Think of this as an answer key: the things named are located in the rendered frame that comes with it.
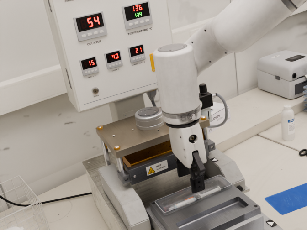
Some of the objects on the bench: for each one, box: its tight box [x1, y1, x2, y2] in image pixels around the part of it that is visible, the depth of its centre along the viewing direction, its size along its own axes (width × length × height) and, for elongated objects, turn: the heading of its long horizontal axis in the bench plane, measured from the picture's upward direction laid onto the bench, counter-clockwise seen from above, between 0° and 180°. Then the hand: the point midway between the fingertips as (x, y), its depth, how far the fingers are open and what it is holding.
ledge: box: [208, 87, 307, 152], centre depth 184 cm, size 30×84×4 cm, turn 144°
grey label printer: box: [257, 50, 307, 99], centre depth 193 cm, size 25×20×17 cm
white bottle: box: [281, 105, 295, 141], centre depth 159 cm, size 5×5×14 cm
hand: (190, 178), depth 93 cm, fingers open, 7 cm apart
